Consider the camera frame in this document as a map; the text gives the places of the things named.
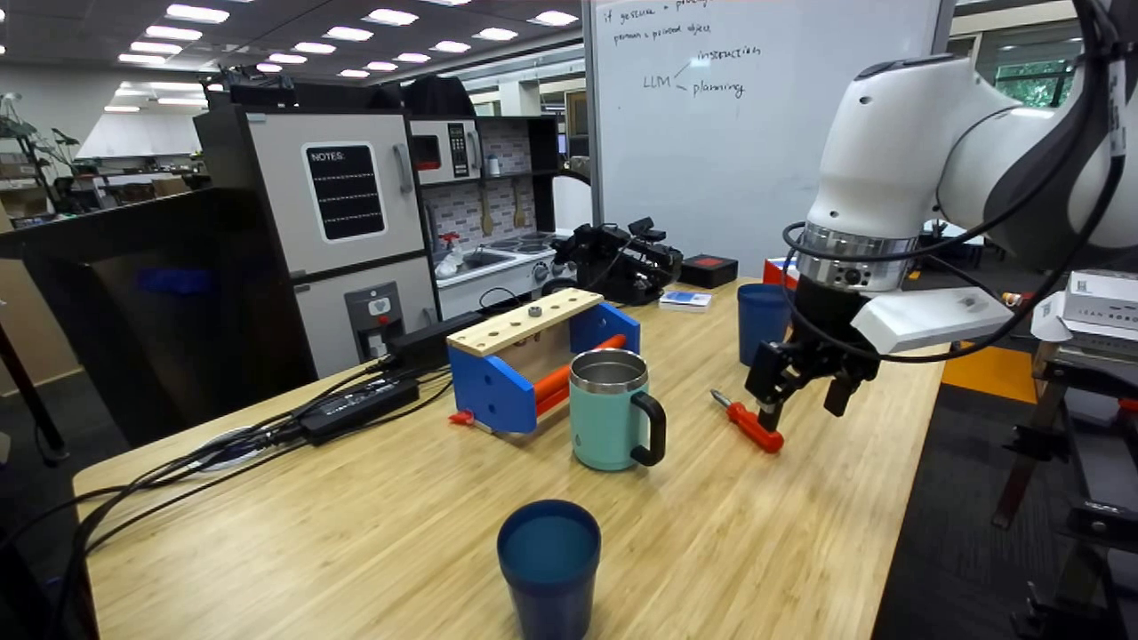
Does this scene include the flat black power adapter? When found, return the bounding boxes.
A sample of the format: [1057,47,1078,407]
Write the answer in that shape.
[299,372,422,447]

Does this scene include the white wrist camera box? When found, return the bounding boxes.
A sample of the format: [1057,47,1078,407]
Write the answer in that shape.
[852,284,986,355]

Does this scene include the orange learning library box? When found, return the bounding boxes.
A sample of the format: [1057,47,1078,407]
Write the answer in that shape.
[761,258,805,296]

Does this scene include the orange handled screwdriver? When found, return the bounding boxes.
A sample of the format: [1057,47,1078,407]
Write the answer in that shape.
[707,389,790,460]

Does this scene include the blue wooden toy tool box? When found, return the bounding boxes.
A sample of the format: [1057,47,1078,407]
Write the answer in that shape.
[446,284,644,440]

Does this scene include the black panel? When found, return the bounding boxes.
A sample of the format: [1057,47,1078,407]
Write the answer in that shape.
[0,184,313,447]

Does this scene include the thick black power brick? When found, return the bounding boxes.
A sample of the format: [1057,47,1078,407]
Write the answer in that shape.
[389,311,501,375]

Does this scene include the white toy fridge cabinet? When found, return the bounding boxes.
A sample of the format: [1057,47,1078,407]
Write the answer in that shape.
[194,107,446,382]

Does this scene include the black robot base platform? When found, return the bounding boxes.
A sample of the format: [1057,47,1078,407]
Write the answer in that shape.
[991,343,1138,640]

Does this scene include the black device with red top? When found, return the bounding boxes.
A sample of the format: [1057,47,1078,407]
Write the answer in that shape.
[677,249,745,291]

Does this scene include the white equipment box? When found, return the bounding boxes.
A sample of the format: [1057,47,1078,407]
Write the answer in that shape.
[1027,268,1138,348]

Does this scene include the green potted plant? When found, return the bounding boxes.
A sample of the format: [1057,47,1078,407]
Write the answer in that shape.
[0,88,81,219]

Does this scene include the blue white packet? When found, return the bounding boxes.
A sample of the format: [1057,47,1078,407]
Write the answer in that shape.
[654,289,720,315]

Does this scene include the dark blue plastic cup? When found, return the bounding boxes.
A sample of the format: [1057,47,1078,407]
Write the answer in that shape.
[737,280,798,372]
[496,500,606,640]

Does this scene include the white whiteboard panel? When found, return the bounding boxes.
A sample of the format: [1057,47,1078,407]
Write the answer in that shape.
[588,0,956,280]

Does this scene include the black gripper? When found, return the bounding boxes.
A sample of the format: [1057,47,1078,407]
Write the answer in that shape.
[745,278,884,434]

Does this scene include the teal steel mug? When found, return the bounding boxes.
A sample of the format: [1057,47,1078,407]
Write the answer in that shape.
[567,348,668,478]

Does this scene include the black adapter power cables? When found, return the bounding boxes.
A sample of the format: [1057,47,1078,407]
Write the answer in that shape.
[0,360,454,640]

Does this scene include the white toy microwave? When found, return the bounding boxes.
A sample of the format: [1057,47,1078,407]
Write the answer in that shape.
[405,118,484,189]

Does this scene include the black clamp tool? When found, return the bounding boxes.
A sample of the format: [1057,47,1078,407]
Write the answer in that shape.
[550,215,686,311]

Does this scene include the white toy kitchen counter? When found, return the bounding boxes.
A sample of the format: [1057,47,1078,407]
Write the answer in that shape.
[422,114,561,319]

